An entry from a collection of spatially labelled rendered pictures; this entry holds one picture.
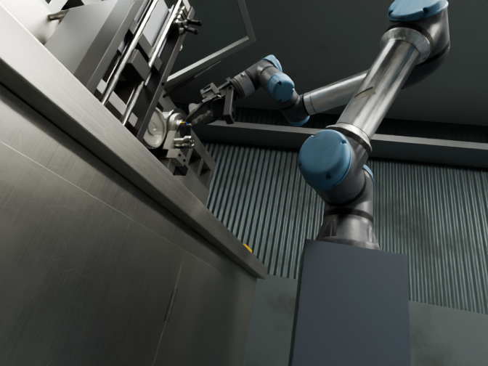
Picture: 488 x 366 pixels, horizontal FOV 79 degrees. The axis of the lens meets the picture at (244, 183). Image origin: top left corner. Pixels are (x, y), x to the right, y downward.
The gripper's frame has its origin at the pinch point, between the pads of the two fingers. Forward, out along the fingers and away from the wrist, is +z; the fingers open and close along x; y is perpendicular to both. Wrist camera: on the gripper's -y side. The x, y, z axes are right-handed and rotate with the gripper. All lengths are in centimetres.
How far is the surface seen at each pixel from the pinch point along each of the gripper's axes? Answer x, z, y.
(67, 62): 34.1, 15.8, 2.6
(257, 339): -168, 48, -44
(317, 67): -115, -110, 103
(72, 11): 34.1, 10.6, 26.7
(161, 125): 7.4, 7.5, -2.3
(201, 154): -69, 8, 49
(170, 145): 4.8, 8.2, -8.9
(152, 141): 8.7, 11.7, -7.4
